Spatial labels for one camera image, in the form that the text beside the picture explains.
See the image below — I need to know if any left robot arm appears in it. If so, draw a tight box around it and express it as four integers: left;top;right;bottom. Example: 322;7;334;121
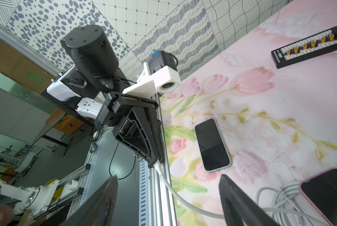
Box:
41;25;164;168

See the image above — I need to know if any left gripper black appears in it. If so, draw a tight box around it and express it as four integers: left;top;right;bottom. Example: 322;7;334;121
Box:
95;91;164;167

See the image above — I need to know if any black connector board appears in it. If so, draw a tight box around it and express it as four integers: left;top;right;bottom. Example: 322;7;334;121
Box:
271;26;337;69

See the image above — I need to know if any phone with green case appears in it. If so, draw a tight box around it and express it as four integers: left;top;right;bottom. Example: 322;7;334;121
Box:
195;119;232;173

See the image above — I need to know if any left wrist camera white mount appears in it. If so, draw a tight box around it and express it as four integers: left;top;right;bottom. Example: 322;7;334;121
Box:
122;50;182;98

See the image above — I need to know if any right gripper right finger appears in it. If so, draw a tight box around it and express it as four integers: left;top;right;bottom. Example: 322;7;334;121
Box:
219;175;278;226

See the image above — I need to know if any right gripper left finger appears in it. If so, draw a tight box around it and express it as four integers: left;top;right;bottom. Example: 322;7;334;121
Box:
61;176;118;226

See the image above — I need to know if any phone with pink case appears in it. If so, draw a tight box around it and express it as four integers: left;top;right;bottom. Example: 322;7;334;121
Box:
299;168;337;226

